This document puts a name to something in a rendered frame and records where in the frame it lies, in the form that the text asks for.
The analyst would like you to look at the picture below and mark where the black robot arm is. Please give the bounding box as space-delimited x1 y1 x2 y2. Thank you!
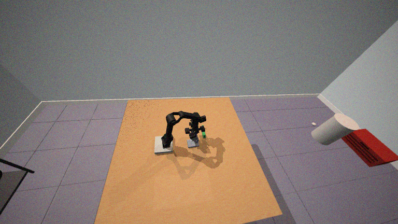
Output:
161 111 206 148

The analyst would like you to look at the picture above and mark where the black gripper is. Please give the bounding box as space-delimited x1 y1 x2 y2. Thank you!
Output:
185 125 205 134

